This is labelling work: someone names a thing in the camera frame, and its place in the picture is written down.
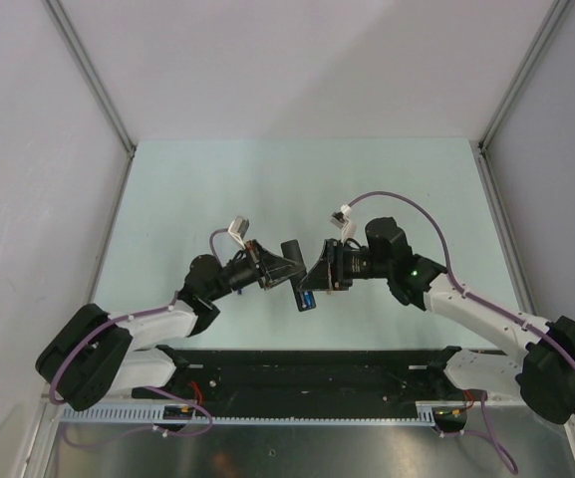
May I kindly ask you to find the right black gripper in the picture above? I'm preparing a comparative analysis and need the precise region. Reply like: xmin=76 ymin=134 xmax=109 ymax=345
xmin=297 ymin=239 xmax=392 ymax=292

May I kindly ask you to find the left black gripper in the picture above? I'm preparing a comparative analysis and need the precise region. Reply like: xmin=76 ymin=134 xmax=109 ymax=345
xmin=206 ymin=239 xmax=305 ymax=302

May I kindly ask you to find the light blue battery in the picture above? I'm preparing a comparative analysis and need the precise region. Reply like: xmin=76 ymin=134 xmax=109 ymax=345
xmin=304 ymin=292 xmax=316 ymax=309

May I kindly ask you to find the black remote control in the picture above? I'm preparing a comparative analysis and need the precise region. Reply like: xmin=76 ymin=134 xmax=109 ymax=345
xmin=281 ymin=239 xmax=316 ymax=312

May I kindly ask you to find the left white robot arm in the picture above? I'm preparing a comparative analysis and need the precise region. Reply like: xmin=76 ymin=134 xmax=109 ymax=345
xmin=35 ymin=240 xmax=305 ymax=411

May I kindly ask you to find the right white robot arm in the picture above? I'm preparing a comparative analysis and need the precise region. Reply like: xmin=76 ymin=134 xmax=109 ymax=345
xmin=298 ymin=217 xmax=575 ymax=424

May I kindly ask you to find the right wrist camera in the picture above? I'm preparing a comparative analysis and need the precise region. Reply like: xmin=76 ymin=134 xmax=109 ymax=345
xmin=330 ymin=204 xmax=357 ymax=243

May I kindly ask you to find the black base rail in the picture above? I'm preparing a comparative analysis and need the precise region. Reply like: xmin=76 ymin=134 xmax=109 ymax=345
xmin=132 ymin=347 xmax=480 ymax=418

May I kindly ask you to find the right aluminium frame post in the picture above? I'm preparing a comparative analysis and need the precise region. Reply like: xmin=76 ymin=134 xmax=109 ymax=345
xmin=475 ymin=0 xmax=575 ymax=155

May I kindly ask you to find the aluminium frame post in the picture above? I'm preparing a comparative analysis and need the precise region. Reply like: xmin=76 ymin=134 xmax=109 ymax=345
xmin=475 ymin=0 xmax=575 ymax=155
xmin=42 ymin=0 xmax=137 ymax=155

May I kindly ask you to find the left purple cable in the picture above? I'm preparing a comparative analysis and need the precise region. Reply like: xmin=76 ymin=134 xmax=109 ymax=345
xmin=48 ymin=226 xmax=233 ymax=404

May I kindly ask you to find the purple cable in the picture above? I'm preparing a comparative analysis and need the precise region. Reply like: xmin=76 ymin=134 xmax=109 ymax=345
xmin=48 ymin=226 xmax=233 ymax=404
xmin=346 ymin=191 xmax=575 ymax=474

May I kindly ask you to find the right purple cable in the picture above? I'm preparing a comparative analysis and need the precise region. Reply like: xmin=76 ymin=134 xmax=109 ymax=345
xmin=346 ymin=191 xmax=575 ymax=474

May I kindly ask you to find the left aluminium frame post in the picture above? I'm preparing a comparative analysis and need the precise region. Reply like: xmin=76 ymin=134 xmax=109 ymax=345
xmin=42 ymin=0 xmax=137 ymax=155

